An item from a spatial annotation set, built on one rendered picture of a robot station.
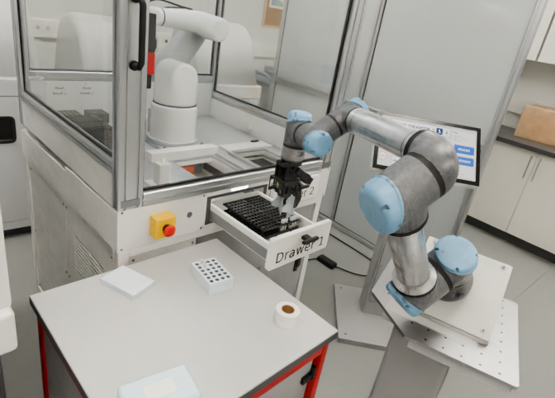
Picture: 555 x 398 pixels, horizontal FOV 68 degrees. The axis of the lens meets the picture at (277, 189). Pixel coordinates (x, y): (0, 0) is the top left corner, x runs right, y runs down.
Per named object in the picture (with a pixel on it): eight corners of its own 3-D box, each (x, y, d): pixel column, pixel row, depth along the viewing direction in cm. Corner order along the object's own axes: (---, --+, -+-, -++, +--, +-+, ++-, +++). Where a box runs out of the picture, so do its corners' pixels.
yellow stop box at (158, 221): (176, 236, 134) (177, 216, 131) (156, 241, 129) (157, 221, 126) (168, 229, 137) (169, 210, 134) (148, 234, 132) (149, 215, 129)
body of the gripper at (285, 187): (267, 191, 135) (272, 156, 130) (285, 187, 141) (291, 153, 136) (282, 200, 130) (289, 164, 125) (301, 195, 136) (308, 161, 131)
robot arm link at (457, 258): (481, 271, 121) (491, 254, 109) (446, 298, 119) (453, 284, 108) (450, 241, 127) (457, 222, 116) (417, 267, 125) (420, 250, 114)
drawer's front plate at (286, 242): (325, 247, 147) (332, 220, 143) (268, 272, 127) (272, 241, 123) (322, 244, 148) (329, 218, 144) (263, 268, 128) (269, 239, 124)
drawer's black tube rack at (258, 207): (296, 234, 149) (300, 219, 146) (261, 247, 137) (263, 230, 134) (256, 209, 162) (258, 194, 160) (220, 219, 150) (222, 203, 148)
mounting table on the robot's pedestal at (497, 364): (505, 329, 149) (518, 303, 144) (502, 419, 112) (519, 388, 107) (386, 279, 167) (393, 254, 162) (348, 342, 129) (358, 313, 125)
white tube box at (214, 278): (232, 287, 126) (234, 277, 125) (208, 295, 121) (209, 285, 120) (213, 267, 135) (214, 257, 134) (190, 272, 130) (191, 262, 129)
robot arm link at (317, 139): (339, 120, 113) (319, 110, 122) (305, 143, 112) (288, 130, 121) (347, 143, 118) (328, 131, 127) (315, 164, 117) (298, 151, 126)
